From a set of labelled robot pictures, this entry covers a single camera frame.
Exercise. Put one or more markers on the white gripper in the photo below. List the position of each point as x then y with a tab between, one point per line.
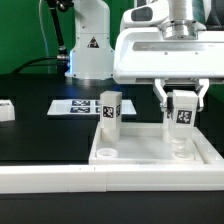
170	40

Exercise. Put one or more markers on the white square tabletop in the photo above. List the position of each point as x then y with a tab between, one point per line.
143	144

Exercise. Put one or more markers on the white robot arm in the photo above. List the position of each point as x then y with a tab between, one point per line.
92	56

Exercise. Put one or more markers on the white L-shaped obstacle fence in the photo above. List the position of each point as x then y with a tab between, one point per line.
102	178

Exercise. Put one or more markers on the white marker sheet with tags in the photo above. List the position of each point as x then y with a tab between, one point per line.
74	106

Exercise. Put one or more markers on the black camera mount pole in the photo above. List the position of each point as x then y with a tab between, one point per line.
62	6

